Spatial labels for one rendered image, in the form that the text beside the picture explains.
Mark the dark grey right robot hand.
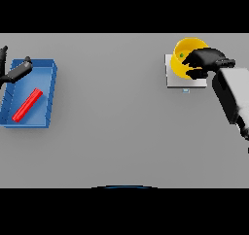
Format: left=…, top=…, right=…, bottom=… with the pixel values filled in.
left=181, top=47, right=237, bottom=81

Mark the blue tray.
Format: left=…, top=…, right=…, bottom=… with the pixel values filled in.
left=0, top=58, right=58, bottom=129

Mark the pale square measuring scale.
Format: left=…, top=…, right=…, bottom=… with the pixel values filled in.
left=163, top=53, right=208, bottom=94

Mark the yellow bowl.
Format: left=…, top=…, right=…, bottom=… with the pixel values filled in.
left=169, top=37, right=210, bottom=81

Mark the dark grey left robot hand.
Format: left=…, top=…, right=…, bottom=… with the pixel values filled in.
left=0, top=45, right=34, bottom=90

